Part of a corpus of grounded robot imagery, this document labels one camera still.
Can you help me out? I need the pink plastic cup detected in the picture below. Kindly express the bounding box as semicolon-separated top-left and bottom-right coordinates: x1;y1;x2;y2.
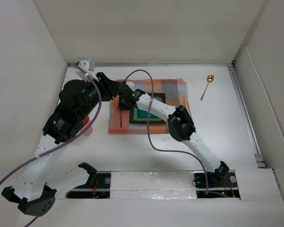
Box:
82;116;93;136

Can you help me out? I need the green square plate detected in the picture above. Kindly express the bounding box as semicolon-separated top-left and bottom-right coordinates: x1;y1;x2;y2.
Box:
129;93;166;125

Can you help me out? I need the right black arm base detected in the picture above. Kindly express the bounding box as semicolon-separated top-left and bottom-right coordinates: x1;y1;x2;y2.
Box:
192;170;240;199

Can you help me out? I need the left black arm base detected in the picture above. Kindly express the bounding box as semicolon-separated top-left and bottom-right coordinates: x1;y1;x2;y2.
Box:
66;162;111;199

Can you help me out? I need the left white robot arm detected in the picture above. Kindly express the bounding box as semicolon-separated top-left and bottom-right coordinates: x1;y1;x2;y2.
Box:
1;72;120;217

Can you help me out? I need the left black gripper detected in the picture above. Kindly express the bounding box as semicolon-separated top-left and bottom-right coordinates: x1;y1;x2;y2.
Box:
78;72;121;121

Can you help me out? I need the gold spoon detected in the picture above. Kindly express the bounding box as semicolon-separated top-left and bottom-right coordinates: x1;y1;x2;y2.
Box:
200;74;214;101

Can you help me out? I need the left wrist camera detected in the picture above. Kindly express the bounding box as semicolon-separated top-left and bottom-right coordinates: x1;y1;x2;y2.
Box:
77;57;95;77

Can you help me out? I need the gold fork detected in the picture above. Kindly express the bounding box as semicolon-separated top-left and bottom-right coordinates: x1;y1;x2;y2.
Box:
120;110;123;128

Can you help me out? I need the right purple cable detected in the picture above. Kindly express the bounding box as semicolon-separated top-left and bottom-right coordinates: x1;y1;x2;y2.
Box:
123;70;210;196

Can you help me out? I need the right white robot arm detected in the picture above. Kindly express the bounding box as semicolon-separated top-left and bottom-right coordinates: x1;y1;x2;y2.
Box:
118;82;229;186

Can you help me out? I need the orange blue checkered cloth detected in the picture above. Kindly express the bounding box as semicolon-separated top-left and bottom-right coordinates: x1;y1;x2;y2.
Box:
108;79;190;134

